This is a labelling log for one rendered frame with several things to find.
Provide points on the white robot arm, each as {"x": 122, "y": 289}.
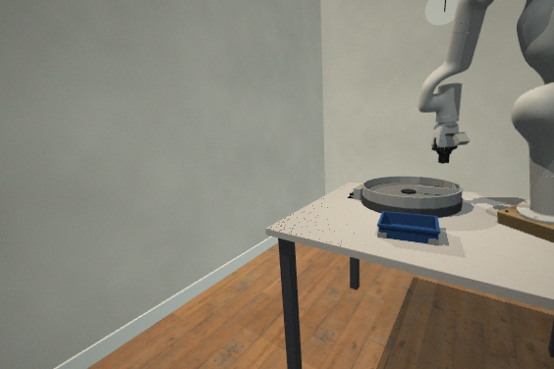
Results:
{"x": 532, "y": 113}

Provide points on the blue crate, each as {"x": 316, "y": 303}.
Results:
{"x": 407, "y": 220}

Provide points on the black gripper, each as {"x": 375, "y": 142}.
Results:
{"x": 439, "y": 141}

